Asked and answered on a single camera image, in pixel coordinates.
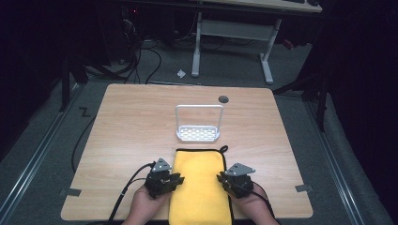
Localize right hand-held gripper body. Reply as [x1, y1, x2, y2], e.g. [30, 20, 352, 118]
[220, 161, 256, 200]

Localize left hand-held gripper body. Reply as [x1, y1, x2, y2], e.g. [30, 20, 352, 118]
[144, 157, 176, 200]

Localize yellow microfibre towel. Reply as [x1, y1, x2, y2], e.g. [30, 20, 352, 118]
[168, 144, 235, 225]

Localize person's left hand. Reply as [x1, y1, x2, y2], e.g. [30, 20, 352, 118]
[130, 184, 173, 220]

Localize person's right hand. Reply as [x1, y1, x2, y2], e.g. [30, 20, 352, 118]
[229, 184, 270, 220]

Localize grey tape strip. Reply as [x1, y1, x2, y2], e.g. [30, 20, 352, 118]
[58, 187, 83, 198]
[294, 184, 314, 193]

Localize black metal stand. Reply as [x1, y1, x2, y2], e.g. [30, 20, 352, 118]
[58, 54, 90, 113]
[271, 73, 331, 133]

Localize white-framed desk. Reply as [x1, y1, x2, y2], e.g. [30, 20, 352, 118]
[187, 0, 324, 86]

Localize right hand-held gripper black cable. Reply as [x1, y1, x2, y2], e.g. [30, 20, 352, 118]
[249, 188, 277, 220]

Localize hand-held gripper black cable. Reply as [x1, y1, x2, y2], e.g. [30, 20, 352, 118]
[106, 160, 157, 225]
[249, 188, 277, 220]

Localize left hand-held gripper black cable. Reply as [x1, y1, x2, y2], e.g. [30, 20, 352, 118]
[106, 160, 157, 225]

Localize white wire rack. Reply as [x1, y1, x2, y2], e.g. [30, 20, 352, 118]
[175, 103, 225, 143]

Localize black floor cable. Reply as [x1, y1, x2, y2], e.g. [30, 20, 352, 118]
[70, 114, 97, 173]

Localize metal floor rail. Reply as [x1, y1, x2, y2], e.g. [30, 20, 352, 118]
[0, 83, 83, 225]
[305, 102, 368, 225]

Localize bundle of black cables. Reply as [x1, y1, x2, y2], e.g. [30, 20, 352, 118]
[116, 8, 163, 85]

